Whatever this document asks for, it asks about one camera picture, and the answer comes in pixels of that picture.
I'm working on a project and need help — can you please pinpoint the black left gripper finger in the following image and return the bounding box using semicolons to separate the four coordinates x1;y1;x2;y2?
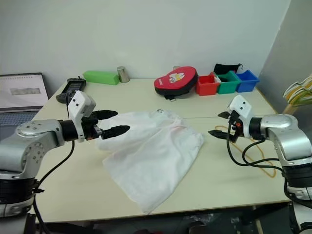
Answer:
101;125;131;140
94;110;119;120

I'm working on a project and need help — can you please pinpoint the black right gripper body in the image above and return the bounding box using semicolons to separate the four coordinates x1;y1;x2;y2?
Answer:
227;111;244;143

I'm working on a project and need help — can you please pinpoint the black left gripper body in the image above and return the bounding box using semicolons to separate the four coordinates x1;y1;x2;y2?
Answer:
82;112;104;141

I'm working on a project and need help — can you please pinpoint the white cloth garment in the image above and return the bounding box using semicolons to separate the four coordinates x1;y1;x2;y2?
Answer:
95;109;205;215

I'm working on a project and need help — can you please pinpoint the yellow wire hanger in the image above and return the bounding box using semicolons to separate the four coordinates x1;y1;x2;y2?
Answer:
214;124;277;178

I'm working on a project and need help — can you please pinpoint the green plastic bin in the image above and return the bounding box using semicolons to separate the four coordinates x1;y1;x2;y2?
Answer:
216;71;242;95

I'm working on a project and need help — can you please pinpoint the red plastic bin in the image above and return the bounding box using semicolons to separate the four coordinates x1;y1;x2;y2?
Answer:
195;75;221;97

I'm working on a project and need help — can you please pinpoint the green rectangular box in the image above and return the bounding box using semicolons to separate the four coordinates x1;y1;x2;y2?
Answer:
82;70;120;86

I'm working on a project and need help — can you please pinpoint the blue plastic bin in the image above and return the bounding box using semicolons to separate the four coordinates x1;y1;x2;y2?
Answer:
235;70;260;93

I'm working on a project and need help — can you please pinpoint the silver metal cup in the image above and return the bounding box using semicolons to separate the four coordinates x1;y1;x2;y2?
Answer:
117;66;130;83

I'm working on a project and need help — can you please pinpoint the black handheld controller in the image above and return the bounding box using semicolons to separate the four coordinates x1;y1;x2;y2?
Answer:
56;77;87;104

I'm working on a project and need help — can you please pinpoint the red paddle case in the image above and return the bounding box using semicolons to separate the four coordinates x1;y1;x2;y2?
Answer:
154;65;198;102

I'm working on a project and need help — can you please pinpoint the open laptop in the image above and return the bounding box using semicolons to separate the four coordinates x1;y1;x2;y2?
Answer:
0;72;51;142

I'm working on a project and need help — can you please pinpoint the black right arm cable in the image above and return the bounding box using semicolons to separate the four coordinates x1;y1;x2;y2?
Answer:
226;117;284;169

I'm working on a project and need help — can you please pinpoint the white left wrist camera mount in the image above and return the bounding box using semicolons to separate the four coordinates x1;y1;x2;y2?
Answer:
67;90;98;142

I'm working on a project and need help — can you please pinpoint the black drawstring pouch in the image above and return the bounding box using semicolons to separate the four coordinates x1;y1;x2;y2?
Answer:
214;63;244;75

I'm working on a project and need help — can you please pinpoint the wooden rack post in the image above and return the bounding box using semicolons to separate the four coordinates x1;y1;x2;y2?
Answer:
282;102;301;115

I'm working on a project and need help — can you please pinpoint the stack of wire hangers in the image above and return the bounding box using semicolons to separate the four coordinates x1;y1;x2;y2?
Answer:
282;75;312;107

